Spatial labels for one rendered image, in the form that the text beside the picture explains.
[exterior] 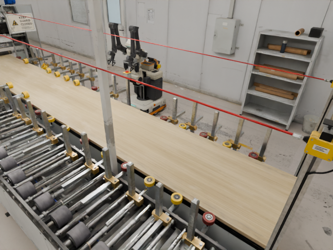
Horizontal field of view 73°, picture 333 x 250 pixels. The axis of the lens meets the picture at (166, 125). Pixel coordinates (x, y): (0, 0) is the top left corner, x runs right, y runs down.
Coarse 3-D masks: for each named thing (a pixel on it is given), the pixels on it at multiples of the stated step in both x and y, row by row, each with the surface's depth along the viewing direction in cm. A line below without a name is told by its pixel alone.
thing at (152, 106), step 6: (132, 96) 441; (162, 96) 446; (126, 102) 424; (132, 102) 419; (138, 102) 420; (144, 102) 420; (150, 102) 421; (156, 102) 426; (162, 102) 439; (138, 108) 410; (144, 108) 404; (150, 108) 414; (156, 108) 430; (162, 108) 446; (150, 114) 420
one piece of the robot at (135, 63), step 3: (126, 60) 383; (135, 60) 373; (123, 63) 383; (132, 63) 368; (135, 63) 369; (138, 63) 375; (135, 66) 372; (138, 66) 377; (135, 69) 374; (138, 69) 380
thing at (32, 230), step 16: (0, 112) 285; (0, 128) 274; (16, 144) 230; (0, 176) 175; (64, 176) 195; (96, 176) 196; (0, 192) 207; (16, 192) 163; (64, 192) 194; (16, 208) 184; (80, 208) 173; (96, 208) 181; (32, 224) 165; (64, 224) 156; (96, 224) 159; (176, 224) 151; (32, 240) 203; (48, 240) 147; (64, 240) 147; (160, 240) 149; (208, 240) 137
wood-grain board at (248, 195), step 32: (0, 64) 386; (32, 64) 391; (32, 96) 284; (64, 96) 287; (96, 96) 290; (96, 128) 226; (128, 128) 228; (160, 128) 230; (128, 160) 187; (160, 160) 188; (192, 160) 190; (224, 160) 191; (256, 160) 192; (192, 192) 160; (224, 192) 161; (256, 192) 162; (288, 192) 163; (256, 224) 140
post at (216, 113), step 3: (216, 111) 220; (216, 114) 220; (216, 117) 221; (216, 120) 223; (213, 123) 226; (216, 123) 224; (213, 126) 228; (216, 126) 228; (213, 129) 229; (216, 129) 231; (213, 132) 231; (213, 135) 232
